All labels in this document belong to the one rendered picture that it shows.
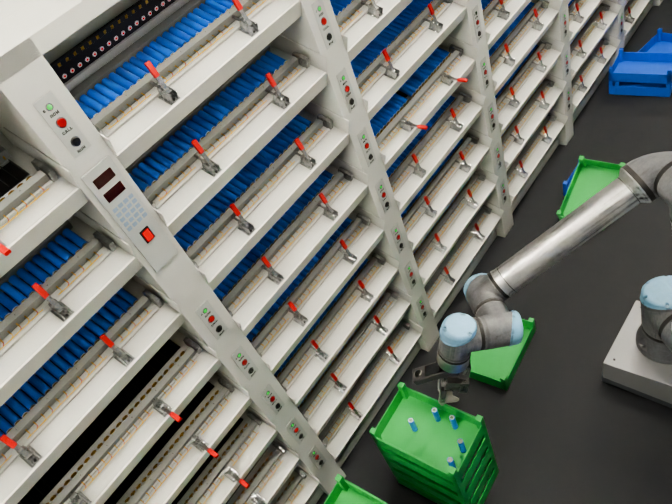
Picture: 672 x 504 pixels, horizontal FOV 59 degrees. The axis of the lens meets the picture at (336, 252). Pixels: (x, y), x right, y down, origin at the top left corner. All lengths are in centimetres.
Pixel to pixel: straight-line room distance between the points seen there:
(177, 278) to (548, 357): 155
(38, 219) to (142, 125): 28
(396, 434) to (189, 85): 126
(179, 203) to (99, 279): 24
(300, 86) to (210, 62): 29
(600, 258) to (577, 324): 36
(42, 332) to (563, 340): 188
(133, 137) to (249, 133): 33
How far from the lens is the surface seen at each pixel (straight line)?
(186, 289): 144
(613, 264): 274
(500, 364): 246
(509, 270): 169
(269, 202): 159
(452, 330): 157
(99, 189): 125
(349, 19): 180
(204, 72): 138
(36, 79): 118
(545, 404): 236
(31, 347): 132
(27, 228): 122
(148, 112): 133
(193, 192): 140
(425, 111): 208
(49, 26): 119
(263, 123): 151
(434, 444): 197
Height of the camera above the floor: 208
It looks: 43 degrees down
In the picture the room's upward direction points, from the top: 25 degrees counter-clockwise
